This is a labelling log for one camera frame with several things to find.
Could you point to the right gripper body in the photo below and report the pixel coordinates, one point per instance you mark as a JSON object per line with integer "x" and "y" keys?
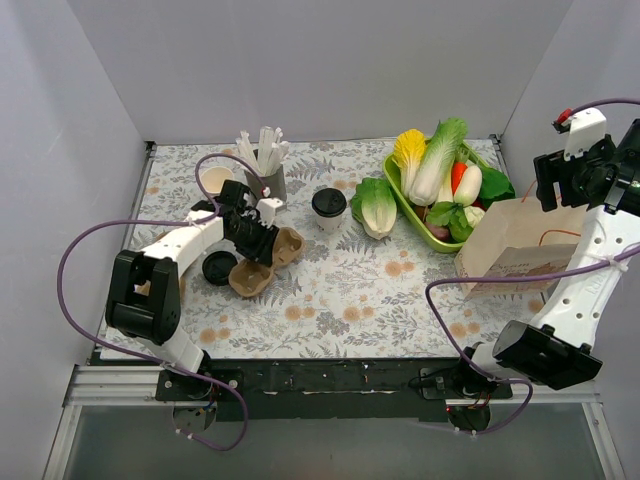
{"x": 548, "y": 176}

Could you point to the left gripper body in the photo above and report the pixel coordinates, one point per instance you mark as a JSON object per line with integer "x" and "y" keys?
{"x": 263, "y": 244}

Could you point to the single cardboard cup carrier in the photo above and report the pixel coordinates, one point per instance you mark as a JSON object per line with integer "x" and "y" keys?
{"x": 249, "y": 279}

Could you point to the brown paper bag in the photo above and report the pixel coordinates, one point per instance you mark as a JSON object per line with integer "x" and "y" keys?
{"x": 516, "y": 238}

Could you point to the white paper coffee cup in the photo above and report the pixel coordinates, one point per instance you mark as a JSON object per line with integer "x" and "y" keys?
{"x": 328, "y": 223}

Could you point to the black cup lid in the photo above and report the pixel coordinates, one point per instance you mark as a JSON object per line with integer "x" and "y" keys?
{"x": 329, "y": 203}

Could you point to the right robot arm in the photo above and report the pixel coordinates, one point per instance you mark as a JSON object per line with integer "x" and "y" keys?
{"x": 554, "y": 347}

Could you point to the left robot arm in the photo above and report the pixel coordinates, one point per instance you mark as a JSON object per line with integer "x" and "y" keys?
{"x": 144, "y": 295}

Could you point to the grey straw holder cup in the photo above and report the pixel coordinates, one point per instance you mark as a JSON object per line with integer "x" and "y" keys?
{"x": 275, "y": 182}

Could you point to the stack of paper cups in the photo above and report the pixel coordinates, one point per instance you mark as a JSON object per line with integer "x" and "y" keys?
{"x": 212, "y": 179}

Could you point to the white radish toy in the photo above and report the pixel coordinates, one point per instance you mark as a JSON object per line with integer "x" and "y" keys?
{"x": 469, "y": 186}

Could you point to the green napa cabbage toy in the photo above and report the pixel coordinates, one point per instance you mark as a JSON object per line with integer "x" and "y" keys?
{"x": 438, "y": 159}

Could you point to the floral table mat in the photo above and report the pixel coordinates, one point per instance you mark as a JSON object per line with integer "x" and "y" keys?
{"x": 348, "y": 295}

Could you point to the romaine lettuce toy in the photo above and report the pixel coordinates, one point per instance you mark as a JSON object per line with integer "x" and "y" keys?
{"x": 374, "y": 207}

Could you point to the yellow napa cabbage toy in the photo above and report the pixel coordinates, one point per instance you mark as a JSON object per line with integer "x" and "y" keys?
{"x": 409, "y": 151}

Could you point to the green vegetable tray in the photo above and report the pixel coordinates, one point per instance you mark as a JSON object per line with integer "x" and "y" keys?
{"x": 481, "y": 151}

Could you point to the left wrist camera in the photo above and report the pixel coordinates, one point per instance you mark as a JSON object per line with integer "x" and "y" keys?
{"x": 268, "y": 209}

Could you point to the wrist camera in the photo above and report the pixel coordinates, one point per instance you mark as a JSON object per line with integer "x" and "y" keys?
{"x": 268, "y": 209}
{"x": 584, "y": 129}

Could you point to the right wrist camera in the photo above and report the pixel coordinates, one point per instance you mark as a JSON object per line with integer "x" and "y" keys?
{"x": 584, "y": 129}

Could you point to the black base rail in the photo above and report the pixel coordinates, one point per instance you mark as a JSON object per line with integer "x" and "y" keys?
{"x": 327, "y": 388}

